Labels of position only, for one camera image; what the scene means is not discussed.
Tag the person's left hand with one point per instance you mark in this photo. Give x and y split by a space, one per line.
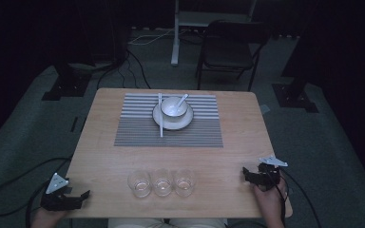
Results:
42 220

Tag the white metal desk frame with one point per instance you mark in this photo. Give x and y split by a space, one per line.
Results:
176 47

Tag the white chopstick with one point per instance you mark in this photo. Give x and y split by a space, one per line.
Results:
159 114
161 120

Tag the person's right hand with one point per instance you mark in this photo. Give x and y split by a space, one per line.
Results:
272 201

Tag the white plate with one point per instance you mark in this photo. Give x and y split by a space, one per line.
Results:
172 124

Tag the black folding chair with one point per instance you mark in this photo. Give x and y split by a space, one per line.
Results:
228 50

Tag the clear drinking glass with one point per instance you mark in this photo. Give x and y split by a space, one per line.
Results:
162 185
184 184
140 186

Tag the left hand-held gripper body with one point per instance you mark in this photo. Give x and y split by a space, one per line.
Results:
57 201

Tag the black stand with base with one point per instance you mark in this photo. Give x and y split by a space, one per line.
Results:
68 84
293 95

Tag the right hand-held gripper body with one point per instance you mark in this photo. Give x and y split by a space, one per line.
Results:
268 177

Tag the grey striped placemat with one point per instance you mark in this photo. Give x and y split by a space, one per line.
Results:
202 133

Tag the white spoon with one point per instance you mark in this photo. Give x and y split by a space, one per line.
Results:
182 100

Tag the white bowl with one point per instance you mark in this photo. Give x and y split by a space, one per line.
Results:
171 109

